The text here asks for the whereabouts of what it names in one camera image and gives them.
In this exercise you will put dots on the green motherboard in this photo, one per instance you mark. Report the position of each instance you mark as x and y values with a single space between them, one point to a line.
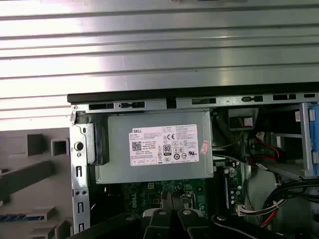
194 186

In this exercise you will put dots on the grey metal drive cage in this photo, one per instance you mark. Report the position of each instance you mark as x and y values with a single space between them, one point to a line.
304 139

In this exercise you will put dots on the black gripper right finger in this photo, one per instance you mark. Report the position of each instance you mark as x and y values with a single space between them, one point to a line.
187 224

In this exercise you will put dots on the blue drive latch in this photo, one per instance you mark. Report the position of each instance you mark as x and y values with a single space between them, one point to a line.
315 139

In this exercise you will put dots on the grey parts rack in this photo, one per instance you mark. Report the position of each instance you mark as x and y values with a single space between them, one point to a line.
22 149

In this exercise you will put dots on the black PC case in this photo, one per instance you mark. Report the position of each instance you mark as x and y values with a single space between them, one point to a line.
149 94

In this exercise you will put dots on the black RAM slot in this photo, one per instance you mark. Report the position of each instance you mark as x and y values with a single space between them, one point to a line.
219 179

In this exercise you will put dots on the grey power supply unit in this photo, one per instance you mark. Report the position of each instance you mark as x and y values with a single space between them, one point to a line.
117 169

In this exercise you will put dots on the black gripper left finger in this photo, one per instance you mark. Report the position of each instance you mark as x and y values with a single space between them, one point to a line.
159 226

